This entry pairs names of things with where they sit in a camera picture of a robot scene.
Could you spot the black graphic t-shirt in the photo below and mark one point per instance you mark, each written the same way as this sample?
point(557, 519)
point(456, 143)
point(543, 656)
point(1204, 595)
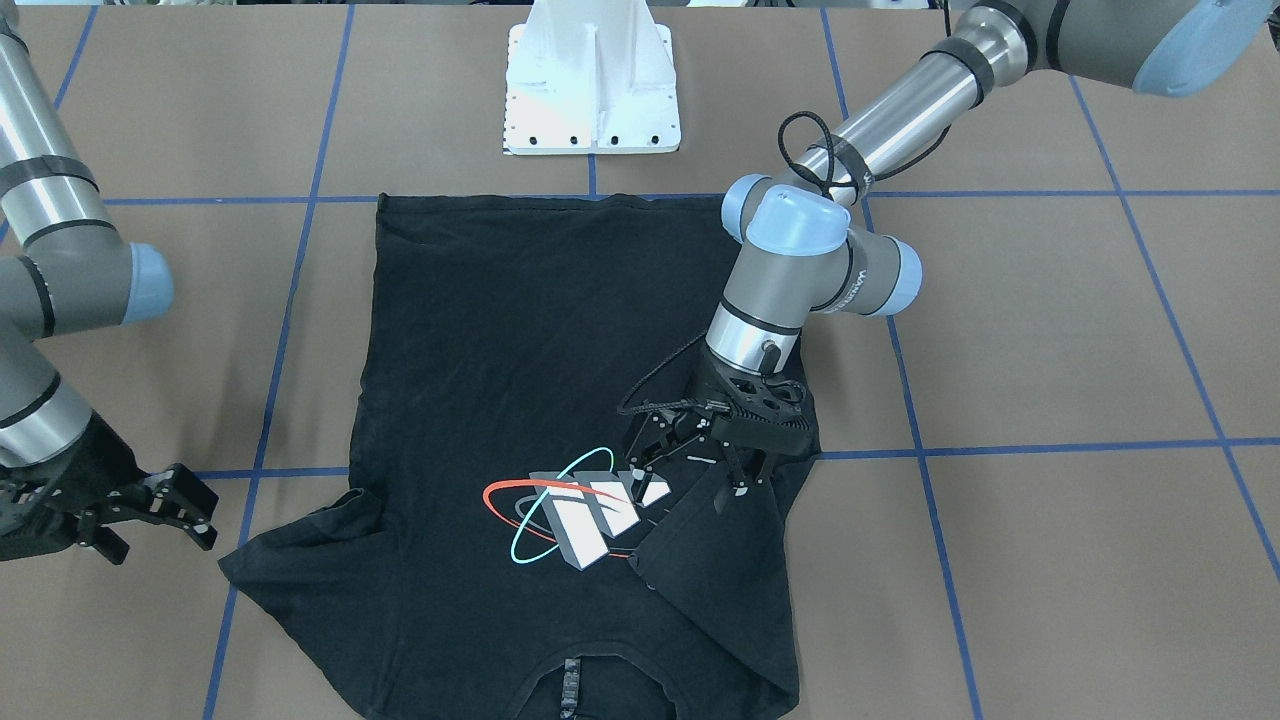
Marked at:
point(504, 335)

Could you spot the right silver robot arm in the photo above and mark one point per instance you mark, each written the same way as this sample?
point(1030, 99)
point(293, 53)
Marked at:
point(73, 272)

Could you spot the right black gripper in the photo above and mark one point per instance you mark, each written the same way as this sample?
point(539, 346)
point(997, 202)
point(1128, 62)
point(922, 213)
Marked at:
point(88, 462)

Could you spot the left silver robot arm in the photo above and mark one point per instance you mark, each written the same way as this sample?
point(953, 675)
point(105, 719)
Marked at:
point(800, 254)

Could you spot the brown table mat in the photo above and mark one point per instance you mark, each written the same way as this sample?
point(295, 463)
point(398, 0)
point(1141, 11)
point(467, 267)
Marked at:
point(1051, 484)

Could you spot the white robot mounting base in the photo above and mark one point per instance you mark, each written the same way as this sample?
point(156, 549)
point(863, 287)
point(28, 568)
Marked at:
point(590, 77)

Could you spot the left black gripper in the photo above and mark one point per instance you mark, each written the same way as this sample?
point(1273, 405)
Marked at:
point(703, 387)

